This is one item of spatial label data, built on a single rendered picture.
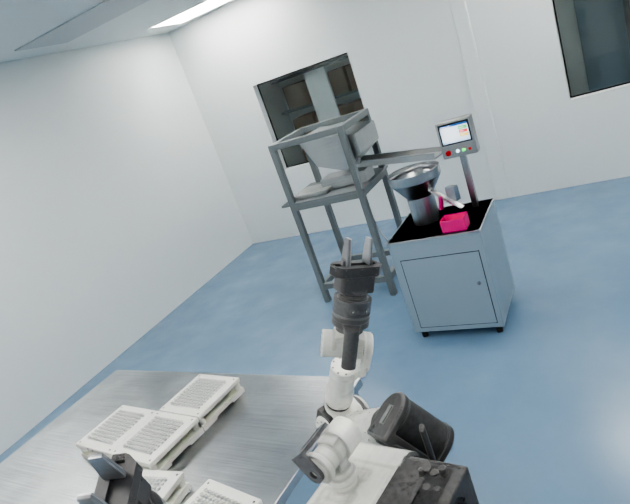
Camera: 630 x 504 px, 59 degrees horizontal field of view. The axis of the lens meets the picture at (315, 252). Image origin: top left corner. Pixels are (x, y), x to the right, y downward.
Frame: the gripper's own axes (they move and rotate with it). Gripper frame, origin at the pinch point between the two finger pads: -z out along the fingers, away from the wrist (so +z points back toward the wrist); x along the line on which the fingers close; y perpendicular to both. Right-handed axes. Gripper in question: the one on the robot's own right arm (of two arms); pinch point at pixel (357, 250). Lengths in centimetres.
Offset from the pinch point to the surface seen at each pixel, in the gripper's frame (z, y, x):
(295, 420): 80, 53, -13
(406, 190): 26, 200, -151
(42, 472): 123, 110, 71
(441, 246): 57, 171, -163
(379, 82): -44, 442, -266
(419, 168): 15, 222, -174
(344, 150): 11, 284, -147
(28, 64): -33, 503, 75
